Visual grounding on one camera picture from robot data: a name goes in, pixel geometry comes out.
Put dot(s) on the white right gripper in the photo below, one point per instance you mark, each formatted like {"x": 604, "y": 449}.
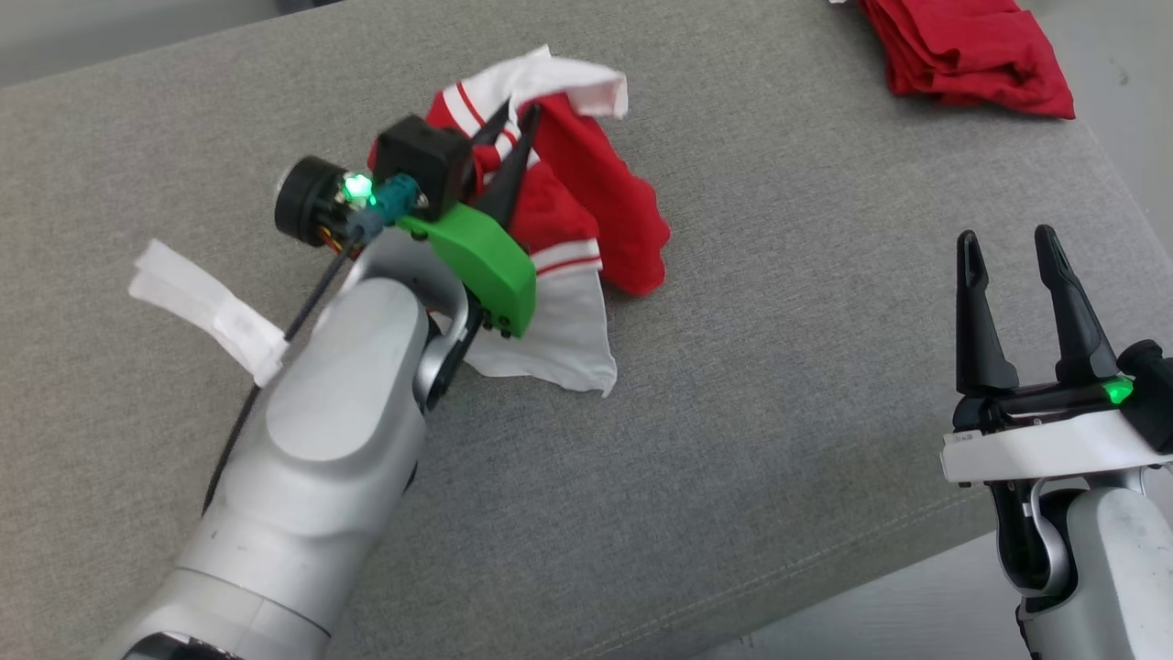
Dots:
{"x": 1035, "y": 445}

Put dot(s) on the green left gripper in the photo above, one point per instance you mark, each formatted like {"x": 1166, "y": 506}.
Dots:
{"x": 476, "y": 257}

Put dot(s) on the red shorts with white bands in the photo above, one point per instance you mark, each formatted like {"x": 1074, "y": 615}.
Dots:
{"x": 971, "y": 46}

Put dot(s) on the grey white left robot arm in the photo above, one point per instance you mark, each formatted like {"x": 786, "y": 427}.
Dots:
{"x": 321, "y": 440}

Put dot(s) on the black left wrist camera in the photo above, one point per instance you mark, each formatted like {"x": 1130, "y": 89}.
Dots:
{"x": 422, "y": 160}

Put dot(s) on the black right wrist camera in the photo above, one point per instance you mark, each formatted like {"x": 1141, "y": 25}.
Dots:
{"x": 1155, "y": 394}

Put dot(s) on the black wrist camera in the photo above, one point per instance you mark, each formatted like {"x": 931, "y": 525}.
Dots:
{"x": 422, "y": 160}
{"x": 1155, "y": 394}

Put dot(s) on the white tape label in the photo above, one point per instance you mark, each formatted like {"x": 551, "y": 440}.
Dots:
{"x": 211, "y": 302}

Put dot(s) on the grey fabric sofa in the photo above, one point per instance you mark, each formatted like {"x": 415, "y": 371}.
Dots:
{"x": 779, "y": 321}

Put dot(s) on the red jersey with striped trim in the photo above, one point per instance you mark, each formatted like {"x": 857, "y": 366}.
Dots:
{"x": 614, "y": 202}

